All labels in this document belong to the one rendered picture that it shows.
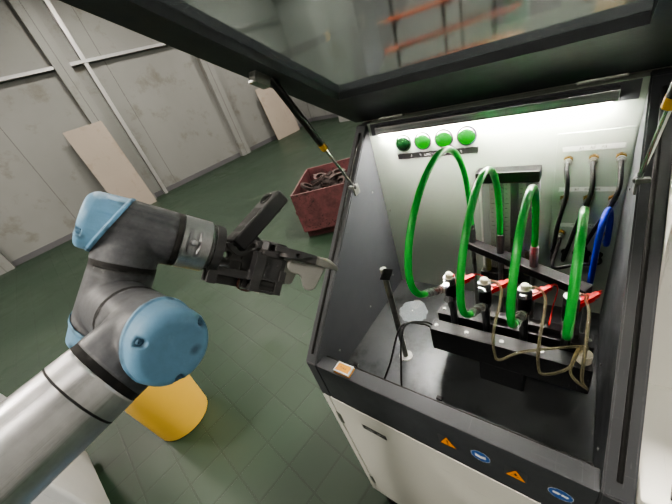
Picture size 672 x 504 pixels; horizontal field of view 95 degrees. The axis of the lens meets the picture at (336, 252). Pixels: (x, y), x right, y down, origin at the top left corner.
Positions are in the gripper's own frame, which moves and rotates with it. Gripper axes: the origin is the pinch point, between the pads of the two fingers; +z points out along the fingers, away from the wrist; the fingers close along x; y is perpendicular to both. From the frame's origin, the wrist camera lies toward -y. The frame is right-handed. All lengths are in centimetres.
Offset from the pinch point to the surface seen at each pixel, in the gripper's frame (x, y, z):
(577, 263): 31.7, -7.4, 24.4
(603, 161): 26, -35, 49
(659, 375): 37, 7, 53
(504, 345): 13.0, 8.9, 46.6
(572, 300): 31.4, -1.8, 25.2
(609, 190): 27, -31, 55
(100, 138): -838, -205, -117
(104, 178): -841, -120, -90
